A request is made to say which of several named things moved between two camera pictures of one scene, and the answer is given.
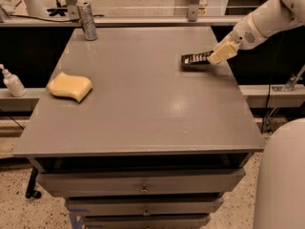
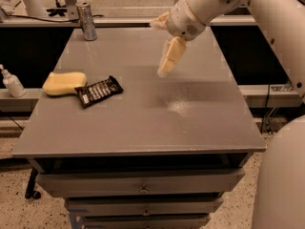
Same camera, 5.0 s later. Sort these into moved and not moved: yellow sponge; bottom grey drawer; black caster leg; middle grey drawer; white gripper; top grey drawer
Moved: yellow sponge; white gripper
Not moved: bottom grey drawer; middle grey drawer; black caster leg; top grey drawer
